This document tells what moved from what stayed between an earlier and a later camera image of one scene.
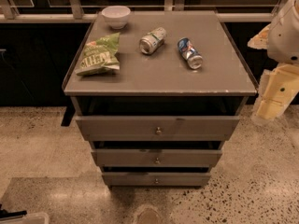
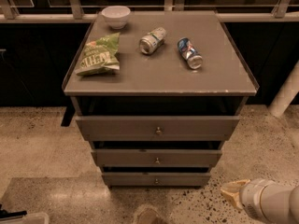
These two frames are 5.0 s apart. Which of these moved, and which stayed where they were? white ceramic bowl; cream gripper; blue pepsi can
Moved: cream gripper
Stayed: blue pepsi can; white ceramic bowl
